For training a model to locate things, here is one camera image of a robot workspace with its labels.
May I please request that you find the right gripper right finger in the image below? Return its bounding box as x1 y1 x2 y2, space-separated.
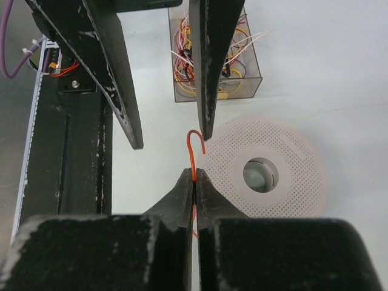
196 169 383 290

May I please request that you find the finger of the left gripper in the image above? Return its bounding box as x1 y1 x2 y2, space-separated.
189 0 245 141
28 1 144 150

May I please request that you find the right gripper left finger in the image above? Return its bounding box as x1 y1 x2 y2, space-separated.
1 169 193 290

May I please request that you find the grey perforated cable spool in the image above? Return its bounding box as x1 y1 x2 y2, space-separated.
196 115 327 218

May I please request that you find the thin orange wire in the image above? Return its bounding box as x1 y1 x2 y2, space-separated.
186 129 207 239

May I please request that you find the tangled coloured wires bundle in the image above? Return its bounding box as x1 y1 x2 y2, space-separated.
169 10 269 95

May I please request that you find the white slotted cable duct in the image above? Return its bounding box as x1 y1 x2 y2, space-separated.
10 35 49 246

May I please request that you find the clear plastic cable box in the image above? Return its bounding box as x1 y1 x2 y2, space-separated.
168 1 266 103

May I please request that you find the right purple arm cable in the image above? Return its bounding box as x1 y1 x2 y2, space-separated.
0 0 42 79

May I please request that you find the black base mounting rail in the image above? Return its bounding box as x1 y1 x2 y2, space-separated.
19 58 113 225

